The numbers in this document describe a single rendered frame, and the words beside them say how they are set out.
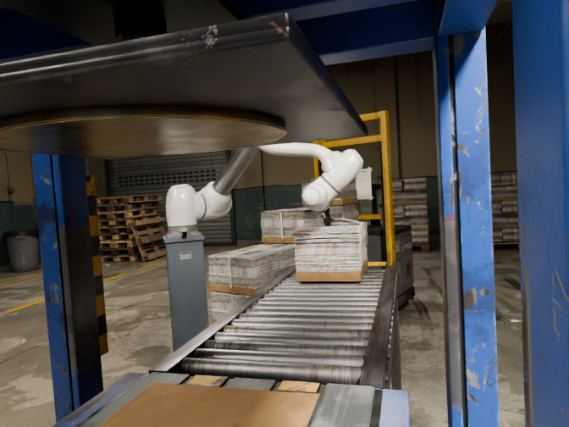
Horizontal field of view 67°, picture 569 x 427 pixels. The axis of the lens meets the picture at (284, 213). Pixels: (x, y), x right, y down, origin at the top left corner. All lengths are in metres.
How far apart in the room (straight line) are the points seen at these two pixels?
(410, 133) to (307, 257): 7.71
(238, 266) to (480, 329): 1.94
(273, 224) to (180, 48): 2.85
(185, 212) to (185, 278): 0.34
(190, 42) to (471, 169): 0.59
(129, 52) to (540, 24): 0.24
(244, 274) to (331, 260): 0.84
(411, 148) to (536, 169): 9.21
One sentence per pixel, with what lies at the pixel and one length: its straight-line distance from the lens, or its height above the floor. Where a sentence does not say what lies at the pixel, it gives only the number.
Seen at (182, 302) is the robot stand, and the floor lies 0.67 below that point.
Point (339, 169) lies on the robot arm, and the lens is 1.69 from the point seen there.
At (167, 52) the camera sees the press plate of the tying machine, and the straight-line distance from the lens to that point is 0.31.
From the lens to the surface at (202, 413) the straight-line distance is 0.91.
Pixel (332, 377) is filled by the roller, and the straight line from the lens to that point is 1.04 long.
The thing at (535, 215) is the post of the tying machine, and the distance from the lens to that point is 0.24.
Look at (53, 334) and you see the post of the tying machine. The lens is 1.16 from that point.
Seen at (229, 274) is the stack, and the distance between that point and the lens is 2.69.
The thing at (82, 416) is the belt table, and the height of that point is 0.79.
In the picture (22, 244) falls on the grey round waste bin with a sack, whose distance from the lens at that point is 9.28.
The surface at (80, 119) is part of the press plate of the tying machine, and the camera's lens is 0.46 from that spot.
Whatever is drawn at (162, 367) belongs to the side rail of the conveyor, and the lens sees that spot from 1.15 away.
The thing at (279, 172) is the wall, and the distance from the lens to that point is 9.80.
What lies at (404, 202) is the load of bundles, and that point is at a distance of 7.78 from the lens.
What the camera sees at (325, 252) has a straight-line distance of 1.88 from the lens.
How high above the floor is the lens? 1.21
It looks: 3 degrees down
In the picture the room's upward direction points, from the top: 3 degrees counter-clockwise
